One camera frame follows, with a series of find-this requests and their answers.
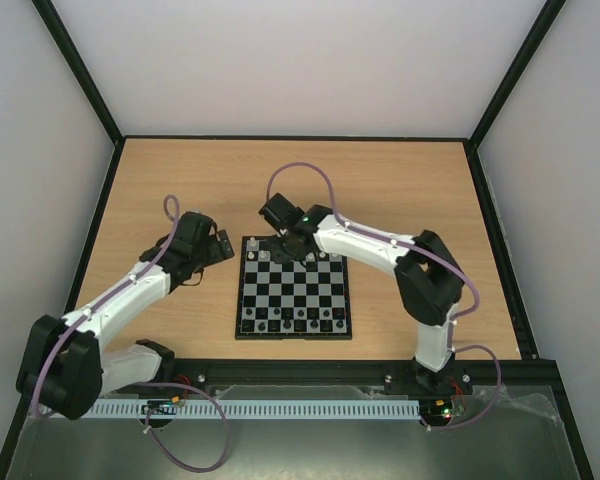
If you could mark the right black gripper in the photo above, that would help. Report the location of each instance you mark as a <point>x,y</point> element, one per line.
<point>290,245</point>

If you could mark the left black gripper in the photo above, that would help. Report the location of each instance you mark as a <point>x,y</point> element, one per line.
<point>217,253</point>

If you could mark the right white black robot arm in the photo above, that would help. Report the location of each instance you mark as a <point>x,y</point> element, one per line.
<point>428,279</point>

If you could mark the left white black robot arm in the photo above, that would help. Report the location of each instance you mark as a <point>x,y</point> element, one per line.
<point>66,366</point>

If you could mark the black chess pieces row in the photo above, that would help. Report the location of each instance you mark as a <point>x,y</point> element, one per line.
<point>293,321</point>

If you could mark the black and silver chessboard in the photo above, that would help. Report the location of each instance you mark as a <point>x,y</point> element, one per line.
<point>319,283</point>

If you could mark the grey slotted cable duct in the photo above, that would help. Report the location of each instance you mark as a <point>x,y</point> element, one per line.
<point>258,409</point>

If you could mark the black aluminium frame rail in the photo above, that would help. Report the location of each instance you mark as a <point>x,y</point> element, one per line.
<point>396,377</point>

